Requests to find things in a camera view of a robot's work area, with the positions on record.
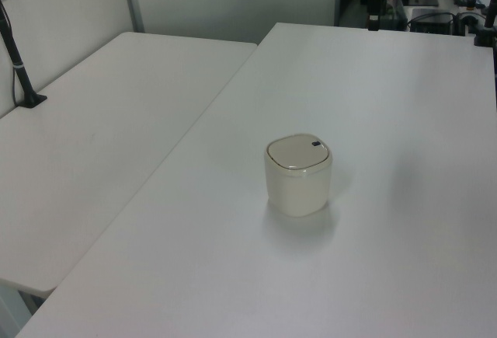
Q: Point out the beige trash bin lid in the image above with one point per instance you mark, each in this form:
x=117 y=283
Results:
x=297 y=152

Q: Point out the cream plastic trash bin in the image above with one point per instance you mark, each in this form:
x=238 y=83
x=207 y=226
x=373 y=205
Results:
x=298 y=194

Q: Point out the black electronics box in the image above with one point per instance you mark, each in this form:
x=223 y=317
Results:
x=431 y=21

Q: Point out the black clamp stand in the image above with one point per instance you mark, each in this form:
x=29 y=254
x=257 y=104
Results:
x=487 y=27

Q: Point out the black camera stand pole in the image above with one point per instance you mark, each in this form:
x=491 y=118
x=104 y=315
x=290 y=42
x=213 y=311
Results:
x=17 y=66

